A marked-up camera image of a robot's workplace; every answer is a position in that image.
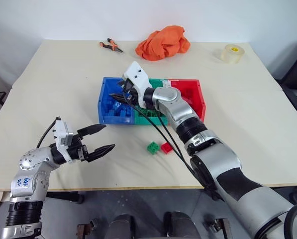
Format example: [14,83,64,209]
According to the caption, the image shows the dark rounded shape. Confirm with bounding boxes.
[107,214,137,239]
[163,211,201,239]

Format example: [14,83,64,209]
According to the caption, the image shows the black table frame bar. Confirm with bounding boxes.
[45,191,86,205]

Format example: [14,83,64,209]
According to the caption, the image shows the orange crumpled cloth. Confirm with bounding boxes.
[135,24,192,62]

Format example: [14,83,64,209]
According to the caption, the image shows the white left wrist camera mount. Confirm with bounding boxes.
[52,116,76,163]

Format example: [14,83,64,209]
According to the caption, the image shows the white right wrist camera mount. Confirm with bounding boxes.
[123,61,154,109]

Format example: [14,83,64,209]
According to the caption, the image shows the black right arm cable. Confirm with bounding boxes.
[122,93,215,199]

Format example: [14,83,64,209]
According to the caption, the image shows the red plastic bin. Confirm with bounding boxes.
[167,79,206,123]

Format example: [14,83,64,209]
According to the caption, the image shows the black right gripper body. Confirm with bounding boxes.
[118,78,141,107]

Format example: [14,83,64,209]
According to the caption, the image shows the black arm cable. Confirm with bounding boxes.
[122,93,215,199]
[36,118,59,148]

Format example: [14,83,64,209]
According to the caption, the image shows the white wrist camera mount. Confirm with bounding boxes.
[123,61,154,109]
[52,116,76,163]

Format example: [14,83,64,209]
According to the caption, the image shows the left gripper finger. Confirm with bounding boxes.
[88,143,116,163]
[77,123,107,140]

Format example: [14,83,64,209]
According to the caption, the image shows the thick black hose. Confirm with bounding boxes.
[283,202,297,239]

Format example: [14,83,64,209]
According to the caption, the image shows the green plastic bin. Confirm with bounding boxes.
[132,78,172,126]

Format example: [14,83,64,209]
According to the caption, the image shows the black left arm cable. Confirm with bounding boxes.
[36,118,59,148]

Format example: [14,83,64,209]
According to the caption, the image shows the red toy block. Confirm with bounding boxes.
[161,142,174,154]

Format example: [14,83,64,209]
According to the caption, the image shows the blue plastic bin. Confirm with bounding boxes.
[97,76,137,125]

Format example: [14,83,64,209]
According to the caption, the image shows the brown metal bracket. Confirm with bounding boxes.
[203,217,230,238]
[77,218,100,239]

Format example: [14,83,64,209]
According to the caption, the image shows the orange black pliers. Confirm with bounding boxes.
[99,37,125,54]

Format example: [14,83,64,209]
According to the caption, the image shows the black chair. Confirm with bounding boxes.
[274,37,297,120]

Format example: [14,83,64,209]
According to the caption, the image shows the clear tape roll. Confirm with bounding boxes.
[215,44,246,65]

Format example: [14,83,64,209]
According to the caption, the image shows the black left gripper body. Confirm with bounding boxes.
[67,133,95,164]

